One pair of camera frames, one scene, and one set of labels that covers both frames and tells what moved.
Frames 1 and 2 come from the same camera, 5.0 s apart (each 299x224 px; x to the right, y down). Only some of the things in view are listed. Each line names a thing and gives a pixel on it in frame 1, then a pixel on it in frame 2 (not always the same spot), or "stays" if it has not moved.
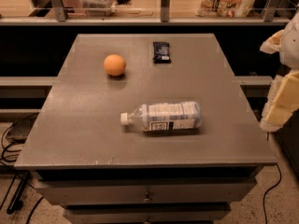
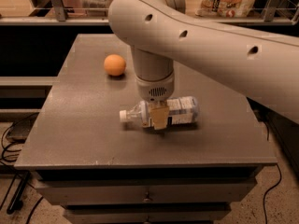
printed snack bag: (226, 1) stays
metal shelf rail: (62, 20) stays
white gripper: (291, 49) to (155, 90)
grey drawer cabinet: (102, 171) stays
